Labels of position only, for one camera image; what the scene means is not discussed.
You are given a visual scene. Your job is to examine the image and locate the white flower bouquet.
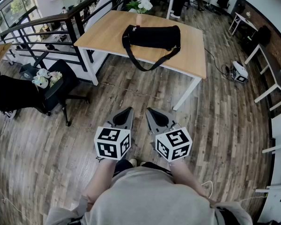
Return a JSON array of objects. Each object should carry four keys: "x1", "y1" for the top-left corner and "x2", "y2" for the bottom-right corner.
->
[{"x1": 126, "y1": 0, "x2": 153, "y2": 15}]

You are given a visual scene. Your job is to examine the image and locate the black duffel bag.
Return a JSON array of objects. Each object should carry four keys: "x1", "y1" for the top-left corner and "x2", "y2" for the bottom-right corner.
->
[{"x1": 121, "y1": 24, "x2": 181, "y2": 72}]

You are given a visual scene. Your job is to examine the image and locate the dark top white frame table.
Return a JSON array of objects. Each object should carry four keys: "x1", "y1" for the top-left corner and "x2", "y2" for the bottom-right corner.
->
[{"x1": 244, "y1": 43, "x2": 281, "y2": 112}]

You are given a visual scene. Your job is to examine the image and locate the person's right forearm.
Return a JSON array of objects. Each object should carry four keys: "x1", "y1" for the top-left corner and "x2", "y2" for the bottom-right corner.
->
[{"x1": 170, "y1": 161, "x2": 216, "y2": 205}]

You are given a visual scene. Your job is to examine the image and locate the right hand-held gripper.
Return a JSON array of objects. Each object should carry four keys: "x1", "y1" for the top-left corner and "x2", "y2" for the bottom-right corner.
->
[{"x1": 145, "y1": 107, "x2": 193, "y2": 163}]

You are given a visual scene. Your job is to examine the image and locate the small wooden side table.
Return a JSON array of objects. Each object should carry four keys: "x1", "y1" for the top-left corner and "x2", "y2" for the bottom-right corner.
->
[{"x1": 0, "y1": 42, "x2": 15, "y2": 65}]

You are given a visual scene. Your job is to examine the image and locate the black box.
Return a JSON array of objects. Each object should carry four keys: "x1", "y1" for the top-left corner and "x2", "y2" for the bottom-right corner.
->
[{"x1": 18, "y1": 63, "x2": 37, "y2": 80}]

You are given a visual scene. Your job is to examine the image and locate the black office chair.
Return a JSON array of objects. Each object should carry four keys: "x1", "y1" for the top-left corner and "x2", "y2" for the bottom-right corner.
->
[
  {"x1": 34, "y1": 52, "x2": 91, "y2": 128},
  {"x1": 0, "y1": 68, "x2": 52, "y2": 120},
  {"x1": 216, "y1": 0, "x2": 231, "y2": 10}
]

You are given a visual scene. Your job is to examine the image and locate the person's grey shirt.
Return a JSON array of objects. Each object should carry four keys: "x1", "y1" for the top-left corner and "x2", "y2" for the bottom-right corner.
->
[{"x1": 44, "y1": 165, "x2": 253, "y2": 225}]

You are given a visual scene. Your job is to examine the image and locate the pastel flower bouquet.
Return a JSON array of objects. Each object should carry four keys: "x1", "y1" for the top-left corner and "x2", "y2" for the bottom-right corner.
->
[{"x1": 49, "y1": 71, "x2": 63, "y2": 87}]

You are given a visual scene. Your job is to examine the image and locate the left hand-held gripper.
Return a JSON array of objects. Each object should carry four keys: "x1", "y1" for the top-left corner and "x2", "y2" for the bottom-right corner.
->
[{"x1": 94, "y1": 106, "x2": 134, "y2": 161}]

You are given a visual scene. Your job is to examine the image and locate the person's left forearm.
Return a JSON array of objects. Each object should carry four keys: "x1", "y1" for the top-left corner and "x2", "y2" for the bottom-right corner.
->
[{"x1": 81, "y1": 159, "x2": 119, "y2": 210}]

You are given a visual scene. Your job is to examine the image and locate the white box-shaped floor device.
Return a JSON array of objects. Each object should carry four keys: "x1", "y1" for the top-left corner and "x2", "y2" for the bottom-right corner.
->
[{"x1": 231, "y1": 60, "x2": 249, "y2": 84}]

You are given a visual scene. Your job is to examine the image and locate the small white desk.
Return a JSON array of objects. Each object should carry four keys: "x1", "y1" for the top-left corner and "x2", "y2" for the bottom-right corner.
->
[{"x1": 229, "y1": 11, "x2": 259, "y2": 36}]

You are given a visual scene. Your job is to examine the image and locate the person's black trousers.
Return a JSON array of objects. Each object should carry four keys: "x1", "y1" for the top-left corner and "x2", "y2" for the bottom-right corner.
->
[{"x1": 112, "y1": 158, "x2": 173, "y2": 178}]

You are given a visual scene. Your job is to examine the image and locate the black floor cable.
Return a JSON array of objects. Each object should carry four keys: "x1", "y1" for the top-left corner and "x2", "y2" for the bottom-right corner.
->
[{"x1": 204, "y1": 47, "x2": 236, "y2": 82}]

